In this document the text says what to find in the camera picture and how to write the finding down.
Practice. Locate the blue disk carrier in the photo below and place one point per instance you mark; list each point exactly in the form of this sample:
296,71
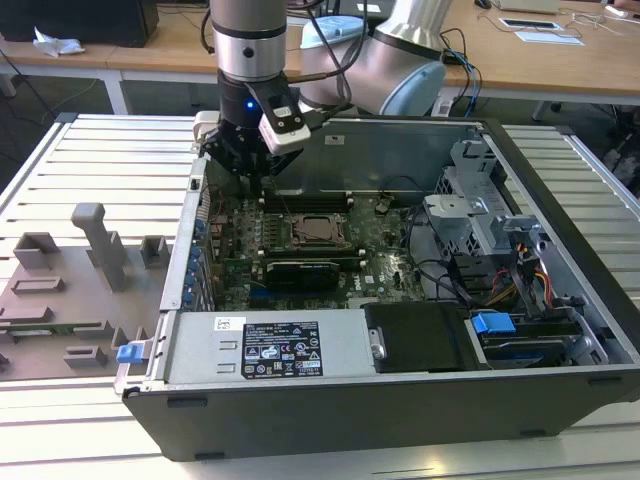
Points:
492,326

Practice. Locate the CPU socket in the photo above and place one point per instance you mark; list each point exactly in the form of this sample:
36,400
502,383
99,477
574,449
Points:
292,246

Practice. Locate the black open PC case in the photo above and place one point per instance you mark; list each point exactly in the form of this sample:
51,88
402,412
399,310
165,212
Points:
350,420

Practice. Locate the small white box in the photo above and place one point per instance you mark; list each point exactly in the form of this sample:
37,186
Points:
442,106

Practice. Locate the silver green CPU chip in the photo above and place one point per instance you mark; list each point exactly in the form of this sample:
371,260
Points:
318,229

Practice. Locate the metal drive cage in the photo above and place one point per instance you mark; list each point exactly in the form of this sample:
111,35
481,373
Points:
450,206

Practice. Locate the crumpled white paper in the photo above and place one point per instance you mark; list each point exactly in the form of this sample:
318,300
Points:
55,44

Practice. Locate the grey parts rack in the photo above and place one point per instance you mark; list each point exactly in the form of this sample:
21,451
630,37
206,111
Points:
75,310

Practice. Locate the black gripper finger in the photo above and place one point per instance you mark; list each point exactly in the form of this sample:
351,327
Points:
216,147
285,161

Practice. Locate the dark computer mouse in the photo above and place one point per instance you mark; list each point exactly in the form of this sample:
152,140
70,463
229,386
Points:
482,3

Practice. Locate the white paper sheet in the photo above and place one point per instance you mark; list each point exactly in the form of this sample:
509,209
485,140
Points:
550,38

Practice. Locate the black RAM slot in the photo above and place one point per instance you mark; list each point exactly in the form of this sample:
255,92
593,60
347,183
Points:
310,203
310,198
310,207
310,194
310,248

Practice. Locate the green motherboard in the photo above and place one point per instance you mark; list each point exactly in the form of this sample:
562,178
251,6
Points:
385,272

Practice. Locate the silver power supply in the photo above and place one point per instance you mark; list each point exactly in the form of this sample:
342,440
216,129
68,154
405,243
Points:
200,345

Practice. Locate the black box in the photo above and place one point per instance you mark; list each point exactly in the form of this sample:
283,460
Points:
75,20

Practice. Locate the green RAM stick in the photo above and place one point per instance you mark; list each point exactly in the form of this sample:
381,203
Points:
55,329

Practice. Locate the blue plastic latch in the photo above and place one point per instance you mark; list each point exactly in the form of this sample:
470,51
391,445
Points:
127,353

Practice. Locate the black plastic shroud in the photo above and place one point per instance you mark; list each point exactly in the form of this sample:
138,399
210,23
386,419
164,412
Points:
420,335

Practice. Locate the pale grey case latch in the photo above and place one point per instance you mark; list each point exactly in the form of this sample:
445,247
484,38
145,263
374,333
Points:
205,125

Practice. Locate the white framed black strip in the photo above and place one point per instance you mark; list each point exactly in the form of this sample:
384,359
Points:
528,23

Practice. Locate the round coin battery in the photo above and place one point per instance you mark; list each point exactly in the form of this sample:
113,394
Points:
384,204

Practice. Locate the wooden desk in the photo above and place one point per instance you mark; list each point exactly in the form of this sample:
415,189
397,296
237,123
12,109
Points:
150,57

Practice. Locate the beige keyboard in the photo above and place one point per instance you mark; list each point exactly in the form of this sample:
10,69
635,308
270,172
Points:
525,5

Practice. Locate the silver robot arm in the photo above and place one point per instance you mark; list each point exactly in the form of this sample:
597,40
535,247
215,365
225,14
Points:
247,30

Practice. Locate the black hard disk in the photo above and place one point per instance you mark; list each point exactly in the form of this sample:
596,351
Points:
520,345

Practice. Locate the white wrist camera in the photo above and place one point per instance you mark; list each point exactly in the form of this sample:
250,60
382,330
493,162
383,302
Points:
285,127

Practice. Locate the black graphics card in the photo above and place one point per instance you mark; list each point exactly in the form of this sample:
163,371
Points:
300,275

